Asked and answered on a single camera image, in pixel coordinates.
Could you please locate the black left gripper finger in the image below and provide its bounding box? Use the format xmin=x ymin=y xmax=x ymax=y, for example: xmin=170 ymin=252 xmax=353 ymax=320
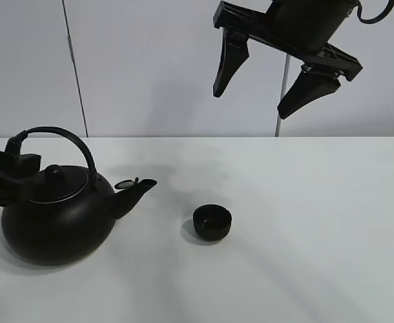
xmin=0 ymin=151 xmax=41 ymax=182

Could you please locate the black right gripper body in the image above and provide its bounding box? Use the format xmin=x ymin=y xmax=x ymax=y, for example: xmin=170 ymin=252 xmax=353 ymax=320
xmin=213 ymin=1 xmax=362 ymax=81

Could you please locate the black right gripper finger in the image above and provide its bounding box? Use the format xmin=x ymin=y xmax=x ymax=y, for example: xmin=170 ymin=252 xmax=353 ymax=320
xmin=212 ymin=28 xmax=249 ymax=98
xmin=278 ymin=71 xmax=340 ymax=120

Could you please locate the black round teapot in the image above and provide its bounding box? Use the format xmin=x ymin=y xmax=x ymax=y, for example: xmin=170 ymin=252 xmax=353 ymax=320
xmin=1 ymin=127 xmax=157 ymax=266

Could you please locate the small black teacup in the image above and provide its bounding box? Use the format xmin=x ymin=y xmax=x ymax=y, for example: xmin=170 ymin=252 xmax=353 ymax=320
xmin=192 ymin=204 xmax=232 ymax=242

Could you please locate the thin metal rod right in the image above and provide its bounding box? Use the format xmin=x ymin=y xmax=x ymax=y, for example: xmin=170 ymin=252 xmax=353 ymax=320
xmin=274 ymin=54 xmax=290 ymax=137

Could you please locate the thin metal rod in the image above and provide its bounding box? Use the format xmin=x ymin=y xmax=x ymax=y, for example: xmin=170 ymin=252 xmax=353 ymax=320
xmin=61 ymin=0 xmax=89 ymax=138
xmin=274 ymin=54 xmax=290 ymax=137

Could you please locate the thin metal rod left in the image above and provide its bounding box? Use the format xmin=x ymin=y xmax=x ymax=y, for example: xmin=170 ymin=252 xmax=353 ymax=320
xmin=61 ymin=0 xmax=89 ymax=138

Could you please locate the black curled cable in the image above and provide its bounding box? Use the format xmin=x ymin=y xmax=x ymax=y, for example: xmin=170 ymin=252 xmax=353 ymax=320
xmin=354 ymin=0 xmax=394 ymax=25

